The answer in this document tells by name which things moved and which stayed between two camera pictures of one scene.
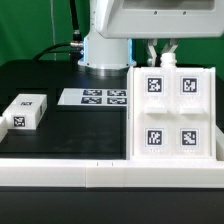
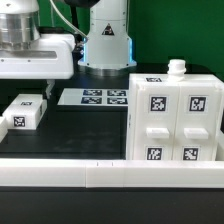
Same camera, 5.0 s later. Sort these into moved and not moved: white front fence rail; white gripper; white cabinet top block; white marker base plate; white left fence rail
Moved: white gripper
Not moved: white marker base plate; white left fence rail; white cabinet top block; white front fence rail
